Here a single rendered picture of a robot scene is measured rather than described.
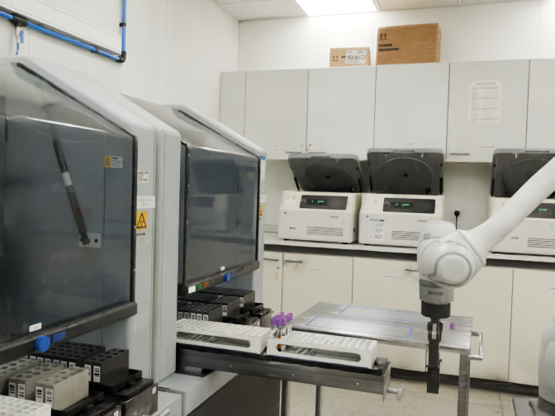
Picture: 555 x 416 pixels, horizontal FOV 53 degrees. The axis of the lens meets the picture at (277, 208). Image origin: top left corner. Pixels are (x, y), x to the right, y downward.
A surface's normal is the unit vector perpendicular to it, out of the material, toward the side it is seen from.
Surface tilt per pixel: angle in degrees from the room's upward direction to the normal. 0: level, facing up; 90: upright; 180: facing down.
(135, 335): 90
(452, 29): 90
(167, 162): 90
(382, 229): 90
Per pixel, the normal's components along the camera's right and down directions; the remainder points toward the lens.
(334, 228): -0.35, 0.03
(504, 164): -0.22, 0.80
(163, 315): 0.95, 0.04
